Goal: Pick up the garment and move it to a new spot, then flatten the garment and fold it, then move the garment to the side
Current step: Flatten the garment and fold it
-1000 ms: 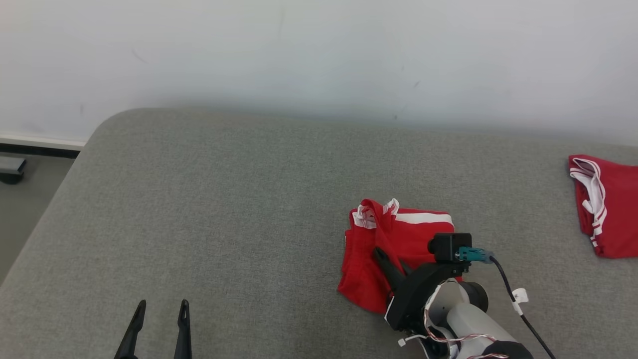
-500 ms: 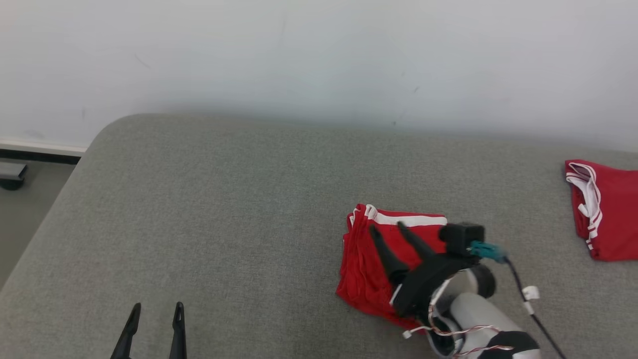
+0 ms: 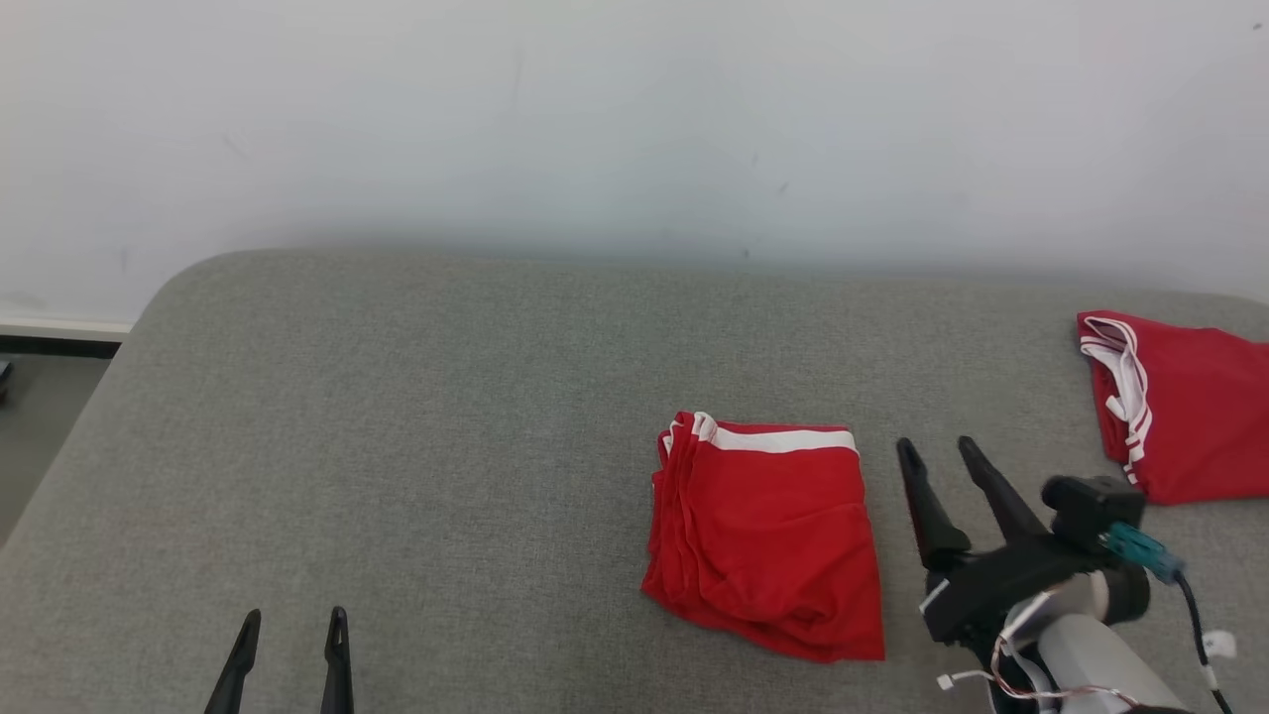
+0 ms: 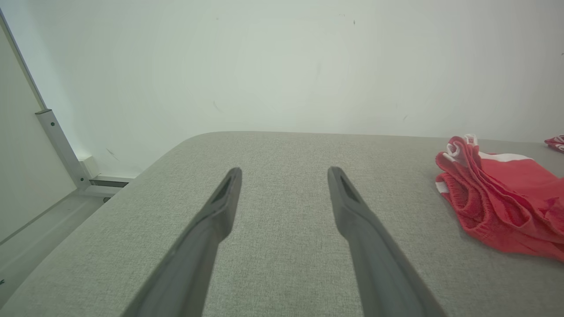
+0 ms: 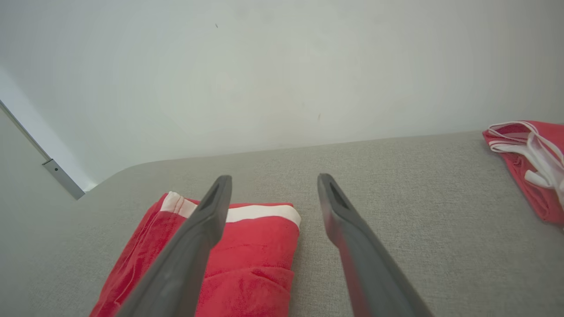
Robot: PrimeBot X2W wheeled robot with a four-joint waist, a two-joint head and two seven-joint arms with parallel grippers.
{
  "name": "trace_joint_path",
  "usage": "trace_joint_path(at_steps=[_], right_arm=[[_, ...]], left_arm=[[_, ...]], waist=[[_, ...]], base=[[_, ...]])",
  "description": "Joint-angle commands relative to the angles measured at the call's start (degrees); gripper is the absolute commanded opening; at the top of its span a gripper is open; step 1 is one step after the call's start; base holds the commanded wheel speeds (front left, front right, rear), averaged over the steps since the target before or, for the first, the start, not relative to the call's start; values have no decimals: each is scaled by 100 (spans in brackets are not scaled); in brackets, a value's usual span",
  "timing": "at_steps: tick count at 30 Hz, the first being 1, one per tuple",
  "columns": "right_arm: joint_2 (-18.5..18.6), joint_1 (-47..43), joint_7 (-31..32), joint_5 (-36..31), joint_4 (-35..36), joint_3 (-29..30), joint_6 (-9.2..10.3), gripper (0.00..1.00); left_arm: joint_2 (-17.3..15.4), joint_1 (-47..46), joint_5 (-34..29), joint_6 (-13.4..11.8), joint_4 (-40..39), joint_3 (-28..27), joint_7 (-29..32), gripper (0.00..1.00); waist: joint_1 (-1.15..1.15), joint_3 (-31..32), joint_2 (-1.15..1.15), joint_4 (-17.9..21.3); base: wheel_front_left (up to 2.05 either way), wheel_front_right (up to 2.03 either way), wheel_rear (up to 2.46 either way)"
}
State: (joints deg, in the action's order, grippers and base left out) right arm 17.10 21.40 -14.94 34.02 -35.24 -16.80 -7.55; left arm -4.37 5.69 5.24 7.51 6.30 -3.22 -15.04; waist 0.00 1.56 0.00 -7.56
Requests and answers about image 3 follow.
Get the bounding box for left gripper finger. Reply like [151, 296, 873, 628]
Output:
[203, 609, 262, 714]
[319, 606, 354, 714]

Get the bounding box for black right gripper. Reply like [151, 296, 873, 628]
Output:
[896, 435, 1101, 644]

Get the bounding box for red white shorts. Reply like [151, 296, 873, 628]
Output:
[640, 411, 886, 663]

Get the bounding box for red Bulls 23 jersey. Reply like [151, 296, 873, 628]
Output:
[1077, 310, 1269, 507]

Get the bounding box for white black skirting board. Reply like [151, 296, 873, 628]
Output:
[0, 319, 135, 360]

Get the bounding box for thin red white wire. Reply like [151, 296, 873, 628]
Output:
[936, 590, 1141, 707]

